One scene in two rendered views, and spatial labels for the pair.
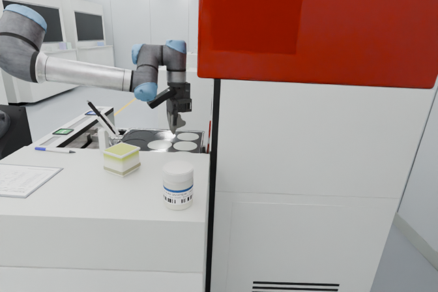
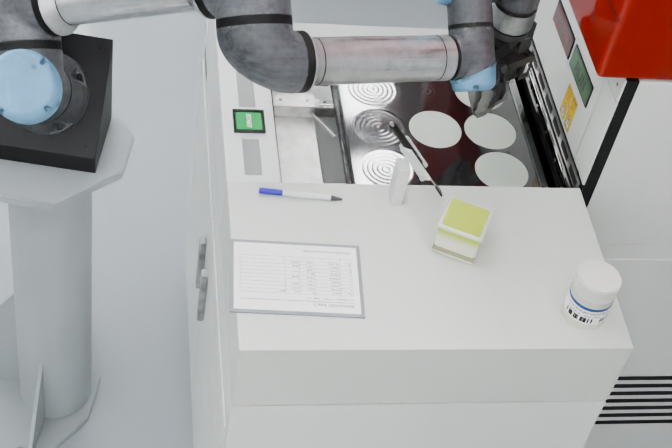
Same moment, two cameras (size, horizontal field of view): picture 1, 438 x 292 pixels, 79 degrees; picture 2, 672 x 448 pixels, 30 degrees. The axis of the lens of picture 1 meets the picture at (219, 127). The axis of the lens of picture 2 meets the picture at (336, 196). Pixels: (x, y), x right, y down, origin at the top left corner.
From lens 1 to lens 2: 1.54 m
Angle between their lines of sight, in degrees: 29
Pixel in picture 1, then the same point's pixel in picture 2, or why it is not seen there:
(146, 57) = (478, 3)
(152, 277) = (534, 408)
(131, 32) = not seen: outside the picture
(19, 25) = not seen: outside the picture
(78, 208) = (455, 334)
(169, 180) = (592, 298)
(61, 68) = (350, 67)
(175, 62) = (526, 1)
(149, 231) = (555, 360)
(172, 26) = not seen: outside the picture
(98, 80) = (404, 77)
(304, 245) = not seen: outside the picture
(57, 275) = (402, 411)
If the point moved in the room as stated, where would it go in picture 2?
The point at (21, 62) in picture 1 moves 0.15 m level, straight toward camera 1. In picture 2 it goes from (295, 73) to (362, 131)
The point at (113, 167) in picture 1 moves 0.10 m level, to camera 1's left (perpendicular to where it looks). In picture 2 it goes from (455, 249) to (395, 247)
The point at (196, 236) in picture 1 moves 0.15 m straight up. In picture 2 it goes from (615, 363) to (645, 304)
